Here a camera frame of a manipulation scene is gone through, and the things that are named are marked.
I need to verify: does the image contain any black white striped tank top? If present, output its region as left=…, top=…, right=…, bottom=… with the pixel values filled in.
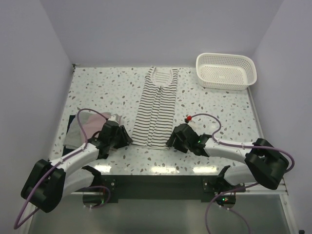
left=132, top=67, right=178, bottom=150

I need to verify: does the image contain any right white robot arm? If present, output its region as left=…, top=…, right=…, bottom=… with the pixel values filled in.
left=166, top=123, right=289, bottom=192

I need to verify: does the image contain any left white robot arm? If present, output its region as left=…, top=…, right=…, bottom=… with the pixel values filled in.
left=21, top=120, right=133, bottom=213

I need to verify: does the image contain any pink folded tank top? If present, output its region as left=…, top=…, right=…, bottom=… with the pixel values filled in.
left=82, top=114, right=106, bottom=139

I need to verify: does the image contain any grey folded tank top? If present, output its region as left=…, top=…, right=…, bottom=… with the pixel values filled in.
left=63, top=118, right=85, bottom=150

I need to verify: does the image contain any navy folded tank top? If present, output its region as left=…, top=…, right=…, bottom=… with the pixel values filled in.
left=66, top=115, right=76, bottom=134

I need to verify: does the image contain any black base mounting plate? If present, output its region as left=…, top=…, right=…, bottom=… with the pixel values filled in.
left=72, top=165, right=247, bottom=204

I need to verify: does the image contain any white plastic basket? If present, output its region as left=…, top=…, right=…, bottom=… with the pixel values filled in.
left=195, top=53, right=257, bottom=91

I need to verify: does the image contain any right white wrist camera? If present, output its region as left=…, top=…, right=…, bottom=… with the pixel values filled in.
left=184, top=116, right=198, bottom=129

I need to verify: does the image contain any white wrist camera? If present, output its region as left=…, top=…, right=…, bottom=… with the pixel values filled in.
left=184, top=116, right=198, bottom=129
left=108, top=114, right=121, bottom=124

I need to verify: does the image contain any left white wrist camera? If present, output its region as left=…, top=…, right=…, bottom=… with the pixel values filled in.
left=108, top=114, right=121, bottom=124

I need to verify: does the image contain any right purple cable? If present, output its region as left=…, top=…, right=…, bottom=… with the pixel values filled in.
left=190, top=113, right=295, bottom=234

